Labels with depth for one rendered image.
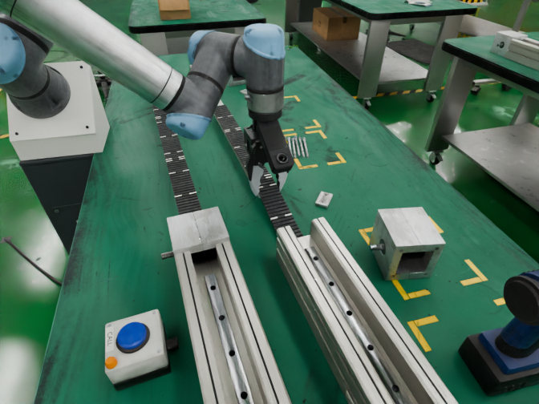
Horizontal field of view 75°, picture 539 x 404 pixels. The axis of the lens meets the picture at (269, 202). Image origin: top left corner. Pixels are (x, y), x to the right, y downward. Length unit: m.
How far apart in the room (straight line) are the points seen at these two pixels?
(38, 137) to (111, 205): 0.34
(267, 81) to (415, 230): 0.39
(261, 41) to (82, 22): 0.28
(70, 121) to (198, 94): 0.55
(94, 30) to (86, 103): 0.54
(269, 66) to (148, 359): 0.52
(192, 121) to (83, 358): 0.43
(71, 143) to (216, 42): 0.59
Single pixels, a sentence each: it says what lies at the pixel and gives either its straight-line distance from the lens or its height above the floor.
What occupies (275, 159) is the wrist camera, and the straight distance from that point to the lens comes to 0.69.
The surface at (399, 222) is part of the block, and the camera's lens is 0.70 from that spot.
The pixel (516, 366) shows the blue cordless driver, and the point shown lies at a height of 0.85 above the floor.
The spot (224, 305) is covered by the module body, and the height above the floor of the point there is 0.84.
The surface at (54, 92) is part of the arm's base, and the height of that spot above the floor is 0.96.
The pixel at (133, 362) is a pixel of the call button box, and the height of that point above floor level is 0.84.
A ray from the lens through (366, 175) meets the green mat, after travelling 0.97.
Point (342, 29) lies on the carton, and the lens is 4.45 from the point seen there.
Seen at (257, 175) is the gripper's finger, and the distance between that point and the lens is 0.79.
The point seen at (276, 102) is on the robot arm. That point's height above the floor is 1.04.
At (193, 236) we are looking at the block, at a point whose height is 0.87.
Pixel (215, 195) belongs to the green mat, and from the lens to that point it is 0.88.
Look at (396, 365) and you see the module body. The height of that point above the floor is 0.83.
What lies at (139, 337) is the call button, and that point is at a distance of 0.57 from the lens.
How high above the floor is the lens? 1.32
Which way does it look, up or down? 39 degrees down
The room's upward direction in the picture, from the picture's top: straight up
